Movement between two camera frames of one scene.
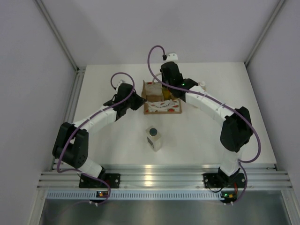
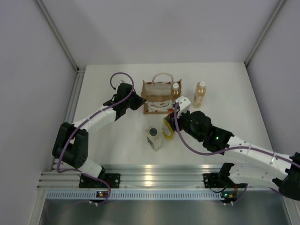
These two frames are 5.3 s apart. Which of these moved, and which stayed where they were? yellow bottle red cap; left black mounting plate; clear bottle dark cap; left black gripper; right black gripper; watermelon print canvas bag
Moved: right black gripper; yellow bottle red cap
Stayed: left black mounting plate; watermelon print canvas bag; clear bottle dark cap; left black gripper
